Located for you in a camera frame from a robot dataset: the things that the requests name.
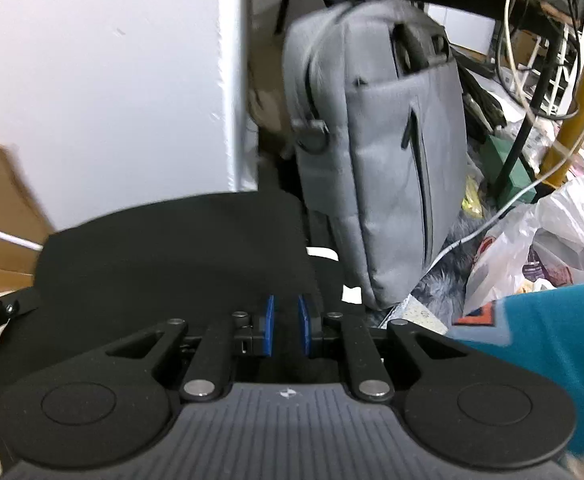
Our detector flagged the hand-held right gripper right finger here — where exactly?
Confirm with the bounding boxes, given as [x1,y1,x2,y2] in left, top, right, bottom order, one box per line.
[297,294,520,403]

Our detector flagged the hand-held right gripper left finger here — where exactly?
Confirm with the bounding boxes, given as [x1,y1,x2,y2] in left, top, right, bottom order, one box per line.
[67,294,277,403]

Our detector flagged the black garment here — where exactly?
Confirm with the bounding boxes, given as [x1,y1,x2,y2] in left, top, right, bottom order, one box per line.
[0,191,343,391]

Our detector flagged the grey fluffy rug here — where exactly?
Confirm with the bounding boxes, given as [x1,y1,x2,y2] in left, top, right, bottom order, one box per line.
[412,200,497,333]

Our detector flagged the grey laptop bag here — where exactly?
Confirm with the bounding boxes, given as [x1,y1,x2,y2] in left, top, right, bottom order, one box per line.
[282,0,470,311]

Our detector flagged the white plastic bag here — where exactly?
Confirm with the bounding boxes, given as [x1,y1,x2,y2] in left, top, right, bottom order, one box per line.
[464,205,567,313]
[530,175,584,283]

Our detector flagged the teal patterned cloth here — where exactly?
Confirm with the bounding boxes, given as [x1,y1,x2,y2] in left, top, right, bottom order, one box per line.
[446,279,584,458]

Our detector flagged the green box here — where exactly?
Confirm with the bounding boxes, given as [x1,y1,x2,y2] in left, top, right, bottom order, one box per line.
[482,134,540,206]

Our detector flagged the cardboard box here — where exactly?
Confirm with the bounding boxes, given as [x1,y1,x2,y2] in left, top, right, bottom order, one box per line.
[0,144,57,293]

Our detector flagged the black metal leg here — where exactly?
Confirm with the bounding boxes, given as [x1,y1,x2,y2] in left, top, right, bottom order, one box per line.
[492,22,562,198]

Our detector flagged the looped white cable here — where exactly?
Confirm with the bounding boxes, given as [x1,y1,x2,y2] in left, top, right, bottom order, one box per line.
[500,0,584,122]

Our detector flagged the white wire rack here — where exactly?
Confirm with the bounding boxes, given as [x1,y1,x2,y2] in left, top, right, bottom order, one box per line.
[492,22,584,117]

